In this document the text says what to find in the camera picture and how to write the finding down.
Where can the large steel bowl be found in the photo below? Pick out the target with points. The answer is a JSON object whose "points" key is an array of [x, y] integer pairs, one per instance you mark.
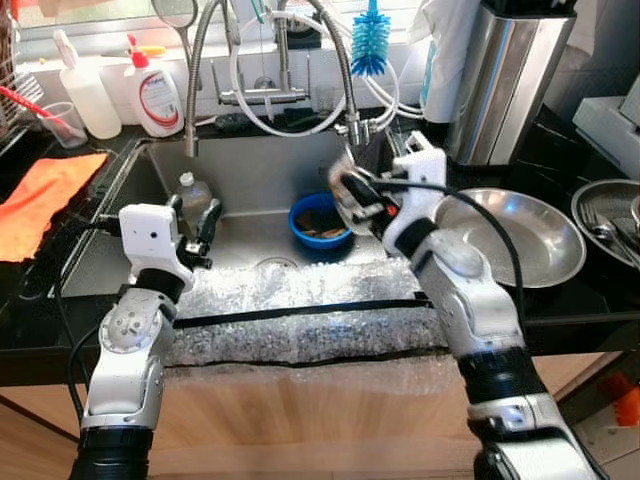
{"points": [[338, 205]]}

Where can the clear plastic bottle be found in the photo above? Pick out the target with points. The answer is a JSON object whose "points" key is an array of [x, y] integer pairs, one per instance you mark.
{"points": [[192, 195]]}

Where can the steel sink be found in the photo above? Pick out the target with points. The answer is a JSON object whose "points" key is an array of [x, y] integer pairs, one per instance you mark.
{"points": [[260, 170]]}

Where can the blue bowl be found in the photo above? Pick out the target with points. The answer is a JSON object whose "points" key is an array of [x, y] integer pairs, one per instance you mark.
{"points": [[300, 225]]}

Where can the bubble wrap padding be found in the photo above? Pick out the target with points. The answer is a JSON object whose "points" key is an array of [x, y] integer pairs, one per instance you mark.
{"points": [[300, 285]]}

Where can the black scrub pad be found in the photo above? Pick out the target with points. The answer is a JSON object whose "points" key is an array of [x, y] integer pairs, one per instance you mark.
{"points": [[232, 123]]}

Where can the spring neck steel faucet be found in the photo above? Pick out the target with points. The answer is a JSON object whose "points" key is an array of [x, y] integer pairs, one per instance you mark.
{"points": [[192, 100]]}

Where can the white soap bottle red pump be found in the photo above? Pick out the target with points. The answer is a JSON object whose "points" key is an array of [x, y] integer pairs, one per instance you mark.
{"points": [[160, 100]]}

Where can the orange cloth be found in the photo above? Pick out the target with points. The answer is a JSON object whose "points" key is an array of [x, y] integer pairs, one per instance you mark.
{"points": [[50, 200]]}

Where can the round steel plate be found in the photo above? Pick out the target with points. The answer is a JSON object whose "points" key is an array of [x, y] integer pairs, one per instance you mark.
{"points": [[590, 205], [520, 240]]}

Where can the translucent white bottle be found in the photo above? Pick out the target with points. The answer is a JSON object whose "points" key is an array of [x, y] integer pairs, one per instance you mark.
{"points": [[95, 100]]}

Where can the clear plastic cup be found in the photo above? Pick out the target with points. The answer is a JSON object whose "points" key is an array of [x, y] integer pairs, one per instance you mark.
{"points": [[65, 128]]}

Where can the steel fork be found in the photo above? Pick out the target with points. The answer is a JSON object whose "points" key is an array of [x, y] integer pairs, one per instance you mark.
{"points": [[612, 235]]}

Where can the blue bottle brush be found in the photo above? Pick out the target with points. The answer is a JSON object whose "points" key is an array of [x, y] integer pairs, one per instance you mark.
{"points": [[370, 45]]}

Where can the stainless steel canister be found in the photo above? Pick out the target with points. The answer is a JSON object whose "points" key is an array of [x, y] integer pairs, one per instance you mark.
{"points": [[510, 80]]}

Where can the small chrome tap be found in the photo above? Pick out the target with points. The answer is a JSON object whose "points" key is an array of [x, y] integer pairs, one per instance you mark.
{"points": [[283, 50]]}

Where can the wooden base cabinet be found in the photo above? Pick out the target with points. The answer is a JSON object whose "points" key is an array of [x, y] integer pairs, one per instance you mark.
{"points": [[300, 420]]}

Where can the steel mesh strainer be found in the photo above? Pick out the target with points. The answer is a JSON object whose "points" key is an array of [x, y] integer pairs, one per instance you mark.
{"points": [[175, 10]]}

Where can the orange hanging rag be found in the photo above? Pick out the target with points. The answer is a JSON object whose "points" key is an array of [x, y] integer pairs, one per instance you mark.
{"points": [[625, 400]]}

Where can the white floor cabinet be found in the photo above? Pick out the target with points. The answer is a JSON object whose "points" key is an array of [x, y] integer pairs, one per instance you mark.
{"points": [[620, 450]]}

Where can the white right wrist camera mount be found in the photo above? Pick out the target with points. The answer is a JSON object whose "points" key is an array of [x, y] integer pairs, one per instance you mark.
{"points": [[425, 185]]}

